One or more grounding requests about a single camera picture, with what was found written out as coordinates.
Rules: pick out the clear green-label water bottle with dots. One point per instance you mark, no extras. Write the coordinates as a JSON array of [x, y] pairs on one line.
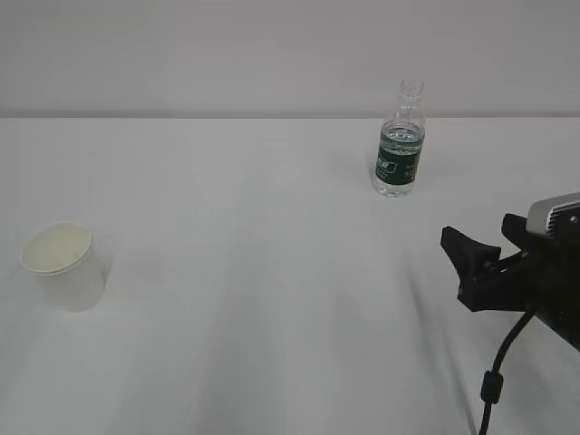
[[402, 136]]

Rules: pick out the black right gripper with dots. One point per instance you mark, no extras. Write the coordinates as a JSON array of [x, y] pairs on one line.
[[544, 276]]

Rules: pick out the white paper cup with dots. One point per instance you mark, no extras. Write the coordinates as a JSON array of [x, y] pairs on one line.
[[61, 257]]

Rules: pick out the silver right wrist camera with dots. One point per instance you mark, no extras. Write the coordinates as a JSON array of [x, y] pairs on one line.
[[544, 215]]

